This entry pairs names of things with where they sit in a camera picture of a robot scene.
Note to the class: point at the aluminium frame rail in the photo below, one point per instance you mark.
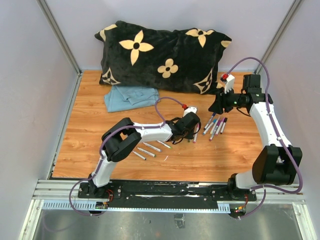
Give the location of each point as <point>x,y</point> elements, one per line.
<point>44,6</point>

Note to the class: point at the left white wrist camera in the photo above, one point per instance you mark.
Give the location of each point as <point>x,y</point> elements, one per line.
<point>190,109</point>

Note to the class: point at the purple capped pen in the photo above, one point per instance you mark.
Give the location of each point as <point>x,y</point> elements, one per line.
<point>216,129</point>

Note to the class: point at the light blue folded cloth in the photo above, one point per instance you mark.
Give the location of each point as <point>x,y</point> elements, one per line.
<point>124,98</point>

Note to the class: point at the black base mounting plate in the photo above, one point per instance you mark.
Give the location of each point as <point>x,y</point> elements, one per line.
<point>164,195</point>

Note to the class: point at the blue capped white marker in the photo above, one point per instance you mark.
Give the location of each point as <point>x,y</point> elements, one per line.
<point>139,155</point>

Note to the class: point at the green capped white marker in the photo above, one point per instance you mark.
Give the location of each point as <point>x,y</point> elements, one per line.
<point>147,152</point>

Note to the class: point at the sky blue capped marker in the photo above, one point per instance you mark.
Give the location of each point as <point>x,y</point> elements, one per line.
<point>209,127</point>

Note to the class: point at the dark blue tipped pen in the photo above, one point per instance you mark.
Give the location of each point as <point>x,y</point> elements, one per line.
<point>211,118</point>

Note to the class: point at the black floral pillow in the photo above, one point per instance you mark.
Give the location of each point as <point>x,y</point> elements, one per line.
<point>183,61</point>

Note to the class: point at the light blue capped marker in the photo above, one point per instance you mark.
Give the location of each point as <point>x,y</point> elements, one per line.
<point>152,147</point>

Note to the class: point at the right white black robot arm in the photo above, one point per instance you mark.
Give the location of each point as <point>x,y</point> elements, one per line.
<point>278,163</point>

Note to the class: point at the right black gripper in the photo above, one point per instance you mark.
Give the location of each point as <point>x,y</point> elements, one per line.
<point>220,102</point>

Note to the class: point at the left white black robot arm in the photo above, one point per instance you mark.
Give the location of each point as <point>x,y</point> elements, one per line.
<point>120,141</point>

